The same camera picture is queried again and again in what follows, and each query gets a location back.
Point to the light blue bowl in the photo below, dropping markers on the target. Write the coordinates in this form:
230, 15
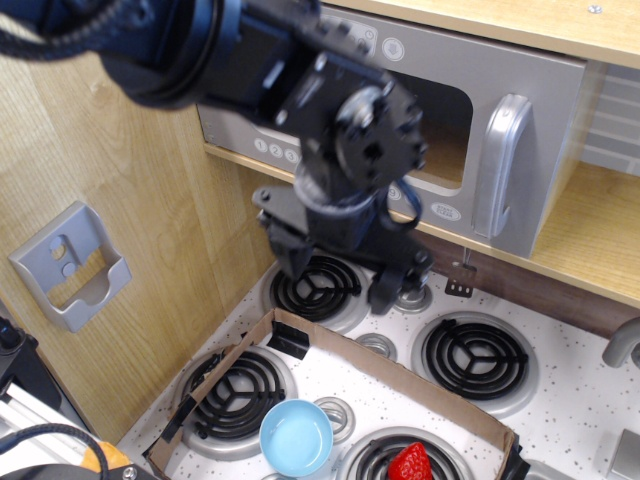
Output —
296, 438

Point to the back left stove burner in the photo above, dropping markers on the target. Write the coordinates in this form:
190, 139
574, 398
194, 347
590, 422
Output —
331, 292

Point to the brown cardboard frame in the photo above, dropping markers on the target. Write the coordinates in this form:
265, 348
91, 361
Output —
294, 336

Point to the grey stove knob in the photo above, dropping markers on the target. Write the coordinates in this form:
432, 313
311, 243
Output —
414, 301

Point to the grey toy microwave door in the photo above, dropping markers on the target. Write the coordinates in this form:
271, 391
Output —
498, 120

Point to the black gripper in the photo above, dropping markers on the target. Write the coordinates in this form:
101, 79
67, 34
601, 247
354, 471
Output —
360, 235

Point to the wooden shelf unit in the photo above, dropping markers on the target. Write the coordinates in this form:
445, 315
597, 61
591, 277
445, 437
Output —
591, 237

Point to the orange toy food piece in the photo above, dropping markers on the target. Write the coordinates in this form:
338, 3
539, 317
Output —
114, 457

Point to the grey faucet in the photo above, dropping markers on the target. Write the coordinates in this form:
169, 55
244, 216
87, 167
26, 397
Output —
623, 345

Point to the front left stove burner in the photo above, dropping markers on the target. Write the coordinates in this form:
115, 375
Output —
226, 424

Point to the red toy strawberry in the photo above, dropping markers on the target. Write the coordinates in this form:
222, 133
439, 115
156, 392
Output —
412, 463

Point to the hanging small spatula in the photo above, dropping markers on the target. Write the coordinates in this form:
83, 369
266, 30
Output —
461, 276

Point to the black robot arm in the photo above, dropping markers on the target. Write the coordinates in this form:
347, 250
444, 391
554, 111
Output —
281, 66

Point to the grey wall holder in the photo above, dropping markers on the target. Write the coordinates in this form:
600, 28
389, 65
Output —
57, 252

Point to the back right stove burner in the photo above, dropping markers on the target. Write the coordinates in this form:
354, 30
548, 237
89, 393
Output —
480, 358

